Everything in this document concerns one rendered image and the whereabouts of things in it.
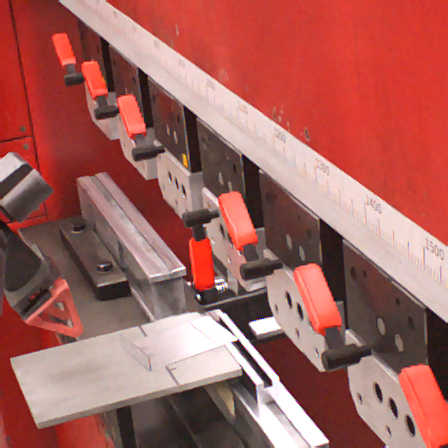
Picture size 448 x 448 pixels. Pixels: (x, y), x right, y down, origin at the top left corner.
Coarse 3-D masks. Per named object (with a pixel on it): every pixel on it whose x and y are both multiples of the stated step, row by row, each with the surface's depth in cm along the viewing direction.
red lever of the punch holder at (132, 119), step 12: (132, 96) 160; (120, 108) 159; (132, 108) 159; (132, 120) 158; (132, 132) 157; (144, 132) 157; (144, 144) 157; (132, 156) 157; (144, 156) 156; (156, 156) 156
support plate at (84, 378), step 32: (192, 320) 169; (64, 352) 164; (96, 352) 163; (224, 352) 160; (32, 384) 157; (64, 384) 156; (96, 384) 155; (128, 384) 154; (160, 384) 154; (192, 384) 154; (32, 416) 151; (64, 416) 149
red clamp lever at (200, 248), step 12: (192, 216) 138; (204, 216) 138; (216, 216) 139; (192, 228) 139; (192, 240) 140; (204, 240) 139; (192, 252) 140; (204, 252) 140; (192, 264) 141; (204, 264) 140; (204, 276) 141; (204, 288) 141
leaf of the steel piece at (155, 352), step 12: (120, 336) 163; (156, 336) 165; (168, 336) 165; (180, 336) 164; (192, 336) 164; (204, 336) 164; (132, 348) 160; (144, 348) 162; (156, 348) 162; (168, 348) 162; (180, 348) 161; (192, 348) 161; (204, 348) 161; (144, 360) 157; (156, 360) 159; (168, 360) 159; (180, 360) 159
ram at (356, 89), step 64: (64, 0) 201; (128, 0) 160; (192, 0) 132; (256, 0) 113; (320, 0) 99; (384, 0) 88; (192, 64) 138; (256, 64) 117; (320, 64) 102; (384, 64) 90; (320, 128) 105; (384, 128) 92; (320, 192) 108; (384, 192) 95; (384, 256) 98
